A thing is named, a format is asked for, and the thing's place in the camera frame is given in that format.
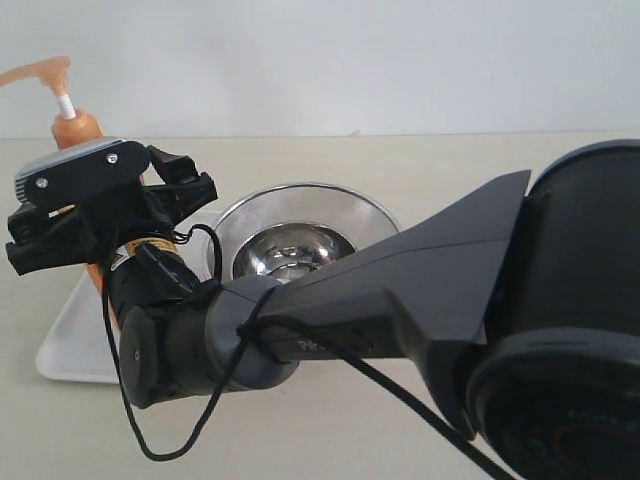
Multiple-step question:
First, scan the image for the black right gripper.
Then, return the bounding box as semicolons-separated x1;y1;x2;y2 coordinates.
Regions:
6;145;217;275

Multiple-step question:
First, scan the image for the orange soap pump bottle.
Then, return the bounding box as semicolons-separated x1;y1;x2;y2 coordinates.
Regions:
0;56;151;331

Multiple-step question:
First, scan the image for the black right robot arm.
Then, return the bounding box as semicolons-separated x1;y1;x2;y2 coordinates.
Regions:
6;137;639;479

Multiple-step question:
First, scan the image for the steel mesh colander bowl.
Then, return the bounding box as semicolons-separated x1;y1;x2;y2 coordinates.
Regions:
211;182;402;282

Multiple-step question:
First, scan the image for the small shiny steel bowl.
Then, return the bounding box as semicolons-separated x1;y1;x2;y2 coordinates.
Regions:
231;222;356;283

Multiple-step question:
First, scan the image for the white rectangular plastic tray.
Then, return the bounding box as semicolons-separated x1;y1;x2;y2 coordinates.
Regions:
35;209;224;385

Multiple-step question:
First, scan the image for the wrist camera with silver heatsink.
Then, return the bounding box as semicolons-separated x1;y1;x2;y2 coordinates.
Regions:
14;137;150;209

